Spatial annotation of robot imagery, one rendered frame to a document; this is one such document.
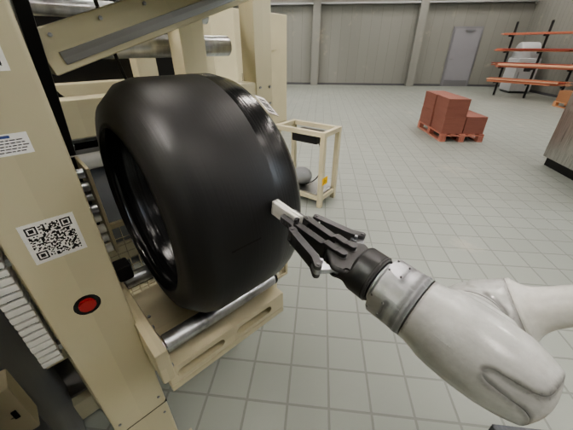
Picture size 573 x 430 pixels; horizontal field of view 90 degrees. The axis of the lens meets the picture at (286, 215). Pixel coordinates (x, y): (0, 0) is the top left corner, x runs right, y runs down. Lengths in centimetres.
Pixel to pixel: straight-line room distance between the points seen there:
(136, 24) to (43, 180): 57
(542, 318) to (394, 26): 1423
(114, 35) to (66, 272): 62
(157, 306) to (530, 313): 90
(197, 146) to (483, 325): 46
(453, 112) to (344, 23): 910
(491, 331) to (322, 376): 140
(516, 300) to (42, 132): 73
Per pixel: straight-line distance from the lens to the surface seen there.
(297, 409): 166
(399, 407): 175
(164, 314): 99
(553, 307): 56
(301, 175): 320
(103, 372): 85
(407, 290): 41
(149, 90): 60
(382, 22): 1449
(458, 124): 613
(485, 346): 40
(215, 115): 56
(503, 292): 54
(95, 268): 67
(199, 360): 84
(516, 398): 42
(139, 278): 98
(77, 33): 98
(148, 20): 103
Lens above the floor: 150
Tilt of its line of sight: 30 degrees down
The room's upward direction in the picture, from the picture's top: straight up
